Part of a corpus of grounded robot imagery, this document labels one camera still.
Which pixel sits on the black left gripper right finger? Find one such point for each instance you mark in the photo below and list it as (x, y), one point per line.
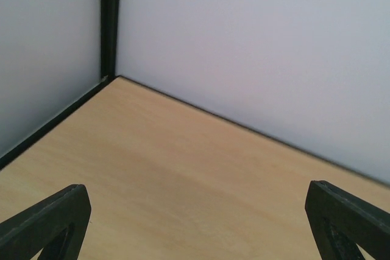
(342, 223)

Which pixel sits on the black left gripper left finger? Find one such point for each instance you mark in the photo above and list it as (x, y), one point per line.
(53, 228)

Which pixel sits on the black enclosure frame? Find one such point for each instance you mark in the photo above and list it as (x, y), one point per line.
(109, 14)

